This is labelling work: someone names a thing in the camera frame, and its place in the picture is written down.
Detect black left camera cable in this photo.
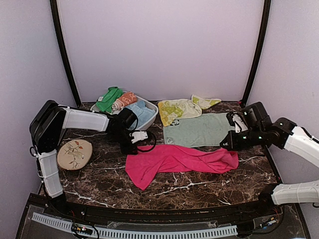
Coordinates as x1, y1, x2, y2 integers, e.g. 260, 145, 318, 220
127, 119, 157, 153

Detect black left corner post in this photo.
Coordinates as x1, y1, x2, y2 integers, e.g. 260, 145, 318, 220
49, 0, 82, 107

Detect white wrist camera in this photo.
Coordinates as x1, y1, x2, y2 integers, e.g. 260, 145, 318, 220
226, 112, 248, 133
130, 131, 148, 144

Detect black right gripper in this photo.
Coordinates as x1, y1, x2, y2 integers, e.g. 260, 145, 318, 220
220, 126, 265, 151

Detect pink microfibre towel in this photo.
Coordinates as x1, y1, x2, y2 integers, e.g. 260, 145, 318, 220
125, 144, 239, 190

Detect grey plastic basin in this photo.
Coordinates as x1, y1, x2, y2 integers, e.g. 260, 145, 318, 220
91, 95, 159, 130

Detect light blue rolled towel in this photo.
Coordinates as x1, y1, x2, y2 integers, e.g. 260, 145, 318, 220
126, 101, 156, 130

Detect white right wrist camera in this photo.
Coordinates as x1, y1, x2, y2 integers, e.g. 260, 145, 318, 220
226, 112, 248, 133

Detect mint green panda towel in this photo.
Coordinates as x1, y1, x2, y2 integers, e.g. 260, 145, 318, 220
163, 113, 235, 148

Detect grey slotted cable duct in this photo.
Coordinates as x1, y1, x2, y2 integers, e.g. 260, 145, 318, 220
31, 213, 238, 239

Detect black front table rail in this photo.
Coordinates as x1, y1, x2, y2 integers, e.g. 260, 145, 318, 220
27, 193, 297, 225

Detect black right corner post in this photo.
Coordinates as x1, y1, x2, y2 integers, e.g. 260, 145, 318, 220
240, 0, 272, 108

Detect round painted ceramic plate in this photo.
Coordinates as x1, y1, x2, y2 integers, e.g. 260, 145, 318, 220
57, 139, 93, 171

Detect black corner post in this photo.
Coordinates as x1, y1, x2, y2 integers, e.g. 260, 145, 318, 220
240, 0, 272, 108
49, 0, 82, 107

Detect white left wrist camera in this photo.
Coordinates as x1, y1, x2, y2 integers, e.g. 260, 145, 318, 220
130, 131, 148, 144

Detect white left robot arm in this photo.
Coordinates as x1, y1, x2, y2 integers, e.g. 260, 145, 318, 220
29, 100, 138, 198

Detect orange rolled towel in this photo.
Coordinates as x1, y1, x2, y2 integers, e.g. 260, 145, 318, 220
111, 92, 137, 111

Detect yellow green patterned towel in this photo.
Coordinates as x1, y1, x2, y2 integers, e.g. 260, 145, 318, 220
158, 95, 221, 126

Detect green rolled towel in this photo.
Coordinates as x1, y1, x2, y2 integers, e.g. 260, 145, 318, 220
96, 87, 124, 113

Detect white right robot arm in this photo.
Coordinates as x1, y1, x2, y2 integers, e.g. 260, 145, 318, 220
220, 102, 319, 216

